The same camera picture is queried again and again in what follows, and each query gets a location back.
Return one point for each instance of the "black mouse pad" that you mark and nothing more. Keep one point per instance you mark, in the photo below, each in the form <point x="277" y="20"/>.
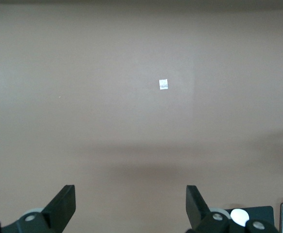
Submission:
<point x="262" y="213"/>

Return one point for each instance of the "small clear tape patch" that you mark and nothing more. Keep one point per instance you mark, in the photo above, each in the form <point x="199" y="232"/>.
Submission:
<point x="163" y="84"/>

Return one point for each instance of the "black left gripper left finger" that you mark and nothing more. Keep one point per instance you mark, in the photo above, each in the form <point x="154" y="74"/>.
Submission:
<point x="63" y="206"/>

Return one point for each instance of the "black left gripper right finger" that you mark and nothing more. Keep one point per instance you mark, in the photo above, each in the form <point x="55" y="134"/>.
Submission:
<point x="194" y="206"/>

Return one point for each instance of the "white computer mouse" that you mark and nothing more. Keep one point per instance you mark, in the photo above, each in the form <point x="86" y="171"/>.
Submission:
<point x="239" y="216"/>

